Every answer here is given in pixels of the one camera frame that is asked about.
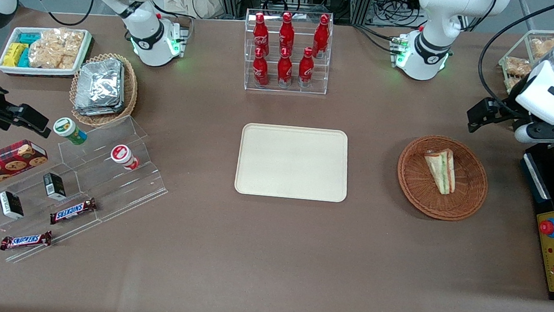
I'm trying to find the clear bag of crackers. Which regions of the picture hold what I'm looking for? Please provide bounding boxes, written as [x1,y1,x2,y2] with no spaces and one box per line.
[27,25,86,73]

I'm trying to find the red tartan cookie box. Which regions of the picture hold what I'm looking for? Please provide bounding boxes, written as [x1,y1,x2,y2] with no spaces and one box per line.
[0,137,50,203]

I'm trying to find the light oval wicker basket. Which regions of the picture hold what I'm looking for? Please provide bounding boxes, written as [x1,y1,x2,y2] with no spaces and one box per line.
[66,49,141,131]

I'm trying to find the brown Snickers bar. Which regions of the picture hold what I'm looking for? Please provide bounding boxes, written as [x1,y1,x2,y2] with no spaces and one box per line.
[48,194,99,229]
[0,226,54,256]

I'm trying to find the black cable bundle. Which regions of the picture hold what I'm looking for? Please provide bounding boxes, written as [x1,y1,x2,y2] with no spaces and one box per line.
[373,0,424,29]

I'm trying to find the red chips can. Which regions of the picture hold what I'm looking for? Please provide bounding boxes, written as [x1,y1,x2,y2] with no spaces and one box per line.
[108,144,141,171]

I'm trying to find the round brown wicker basket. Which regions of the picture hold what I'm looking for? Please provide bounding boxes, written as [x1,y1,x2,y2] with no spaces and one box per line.
[393,132,493,224]

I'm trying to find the yellow snack pack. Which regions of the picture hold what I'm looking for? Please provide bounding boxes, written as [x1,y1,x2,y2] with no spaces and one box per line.
[1,41,29,69]

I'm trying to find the beige plastic tray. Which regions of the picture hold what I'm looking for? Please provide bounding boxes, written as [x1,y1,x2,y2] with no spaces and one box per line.
[234,121,353,204]

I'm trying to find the white rectangular snack tray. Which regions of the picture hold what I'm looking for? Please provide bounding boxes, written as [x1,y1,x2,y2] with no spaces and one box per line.
[0,22,93,83]

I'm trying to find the green chips can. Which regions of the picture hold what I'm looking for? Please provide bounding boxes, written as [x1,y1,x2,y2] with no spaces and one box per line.
[51,116,89,147]

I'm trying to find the red emergency stop button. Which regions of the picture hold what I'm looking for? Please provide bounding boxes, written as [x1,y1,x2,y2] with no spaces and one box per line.
[538,217,554,239]

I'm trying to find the clear acrylic bottle rack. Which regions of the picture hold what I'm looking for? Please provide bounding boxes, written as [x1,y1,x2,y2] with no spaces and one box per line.
[239,7,335,99]

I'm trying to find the white wire rack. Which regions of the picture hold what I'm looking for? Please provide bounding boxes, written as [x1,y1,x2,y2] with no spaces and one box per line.
[495,26,554,98]

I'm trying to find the silver foil packs stack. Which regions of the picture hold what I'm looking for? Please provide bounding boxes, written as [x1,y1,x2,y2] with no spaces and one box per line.
[73,55,128,120]

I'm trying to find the triangular sandwich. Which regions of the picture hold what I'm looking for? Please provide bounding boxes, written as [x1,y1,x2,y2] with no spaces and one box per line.
[421,146,459,196]

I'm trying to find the red cola bottle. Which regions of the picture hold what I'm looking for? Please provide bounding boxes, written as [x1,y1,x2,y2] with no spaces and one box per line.
[311,13,332,60]
[251,47,272,88]
[297,46,317,89]
[251,12,273,58]
[277,11,297,57]
[276,46,296,89]

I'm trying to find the small black box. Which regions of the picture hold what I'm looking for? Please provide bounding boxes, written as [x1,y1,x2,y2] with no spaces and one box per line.
[41,171,69,202]
[0,190,26,220]

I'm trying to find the clear acrylic stepped display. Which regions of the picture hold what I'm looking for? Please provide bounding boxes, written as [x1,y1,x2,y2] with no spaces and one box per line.
[0,104,175,277]

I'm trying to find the clear bag of fried snacks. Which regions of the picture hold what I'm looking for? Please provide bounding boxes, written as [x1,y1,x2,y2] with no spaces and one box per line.
[528,35,554,63]
[505,76,528,94]
[503,56,535,79]

